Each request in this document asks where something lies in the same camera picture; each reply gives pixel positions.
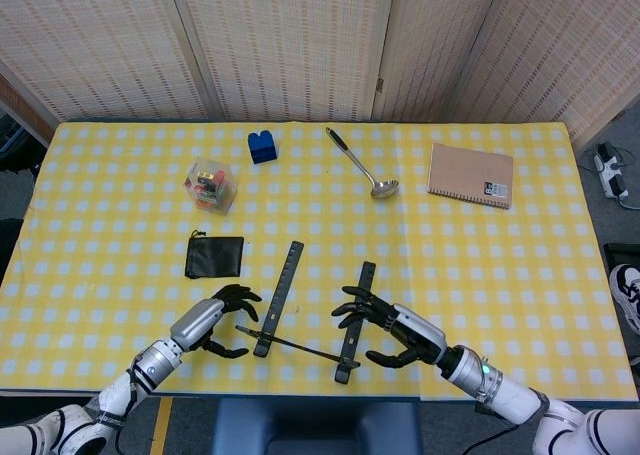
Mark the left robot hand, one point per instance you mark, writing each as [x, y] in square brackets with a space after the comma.
[195, 322]

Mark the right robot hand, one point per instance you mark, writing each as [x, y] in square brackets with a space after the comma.
[417, 330]

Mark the black folding laptop stand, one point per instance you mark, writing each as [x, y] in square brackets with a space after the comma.
[278, 300]

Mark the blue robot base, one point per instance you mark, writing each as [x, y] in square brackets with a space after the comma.
[315, 425]

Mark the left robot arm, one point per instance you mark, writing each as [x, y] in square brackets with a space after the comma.
[150, 370]

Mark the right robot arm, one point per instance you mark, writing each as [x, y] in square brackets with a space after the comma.
[510, 390]

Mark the yellow checked tablecloth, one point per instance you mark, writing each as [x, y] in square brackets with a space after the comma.
[475, 255]

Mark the yellow floor tape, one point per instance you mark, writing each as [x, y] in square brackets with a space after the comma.
[161, 425]

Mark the clear box with toys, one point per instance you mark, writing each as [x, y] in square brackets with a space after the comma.
[210, 185]

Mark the brown spiral notebook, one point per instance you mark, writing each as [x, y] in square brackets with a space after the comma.
[467, 175]

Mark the blue building block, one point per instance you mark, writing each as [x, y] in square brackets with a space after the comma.
[262, 149]

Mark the black bag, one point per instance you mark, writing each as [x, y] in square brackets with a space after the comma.
[9, 245]

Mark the white and black sneaker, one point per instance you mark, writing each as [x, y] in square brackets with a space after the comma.
[627, 295]

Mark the white power strip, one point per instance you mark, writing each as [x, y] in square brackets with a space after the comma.
[610, 172]

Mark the beige woven folding screen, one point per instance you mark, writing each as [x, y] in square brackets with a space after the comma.
[300, 50]

